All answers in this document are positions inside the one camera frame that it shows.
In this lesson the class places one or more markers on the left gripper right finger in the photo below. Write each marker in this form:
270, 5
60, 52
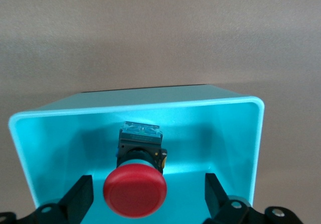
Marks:
218, 204

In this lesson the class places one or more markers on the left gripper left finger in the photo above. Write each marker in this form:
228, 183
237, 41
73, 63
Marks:
75, 199

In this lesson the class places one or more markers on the red mushroom push button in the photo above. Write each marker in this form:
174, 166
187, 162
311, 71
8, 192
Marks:
135, 191

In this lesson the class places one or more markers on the cyan plastic bin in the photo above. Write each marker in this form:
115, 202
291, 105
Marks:
62, 146

